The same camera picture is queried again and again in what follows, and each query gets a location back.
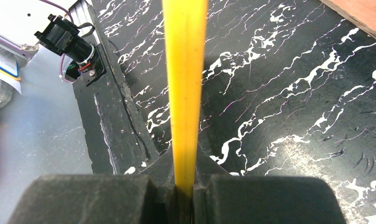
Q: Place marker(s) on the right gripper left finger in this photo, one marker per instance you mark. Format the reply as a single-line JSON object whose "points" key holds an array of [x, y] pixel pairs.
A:
{"points": [[90, 199]]}

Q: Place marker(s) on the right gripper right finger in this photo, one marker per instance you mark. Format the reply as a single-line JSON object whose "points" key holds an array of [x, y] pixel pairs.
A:
{"points": [[266, 200]]}

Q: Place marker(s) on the yellow framed whiteboard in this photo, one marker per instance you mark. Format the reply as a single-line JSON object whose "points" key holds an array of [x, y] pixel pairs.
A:
{"points": [[185, 32]]}

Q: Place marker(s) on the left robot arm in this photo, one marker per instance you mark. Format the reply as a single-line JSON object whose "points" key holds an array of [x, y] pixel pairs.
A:
{"points": [[82, 57]]}

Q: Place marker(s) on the black marble pattern mat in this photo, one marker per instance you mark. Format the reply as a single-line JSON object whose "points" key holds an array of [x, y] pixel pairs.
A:
{"points": [[289, 88]]}

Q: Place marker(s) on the brown wooden board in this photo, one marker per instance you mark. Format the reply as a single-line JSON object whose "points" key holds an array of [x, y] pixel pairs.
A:
{"points": [[361, 13]]}

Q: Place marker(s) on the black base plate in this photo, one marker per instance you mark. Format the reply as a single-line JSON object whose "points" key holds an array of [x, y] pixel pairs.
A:
{"points": [[116, 136]]}

